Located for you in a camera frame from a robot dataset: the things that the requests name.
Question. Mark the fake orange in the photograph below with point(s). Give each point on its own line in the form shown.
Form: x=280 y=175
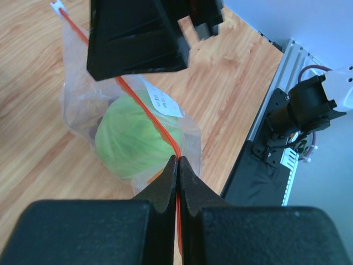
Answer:
x=154 y=177

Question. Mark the fake green cabbage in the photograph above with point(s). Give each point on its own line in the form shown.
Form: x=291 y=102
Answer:
x=127 y=142

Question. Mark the white slotted cable duct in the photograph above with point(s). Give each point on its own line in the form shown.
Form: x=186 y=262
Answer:
x=290 y=160

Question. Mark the clear zip bag orange seal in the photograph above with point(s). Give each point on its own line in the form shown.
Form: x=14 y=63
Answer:
x=84 y=101

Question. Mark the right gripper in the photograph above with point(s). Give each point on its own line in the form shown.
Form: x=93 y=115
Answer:
x=135 y=37

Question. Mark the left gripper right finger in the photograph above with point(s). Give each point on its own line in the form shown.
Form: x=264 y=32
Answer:
x=213 y=231

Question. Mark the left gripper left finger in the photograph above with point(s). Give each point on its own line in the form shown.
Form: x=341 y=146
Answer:
x=139 y=230

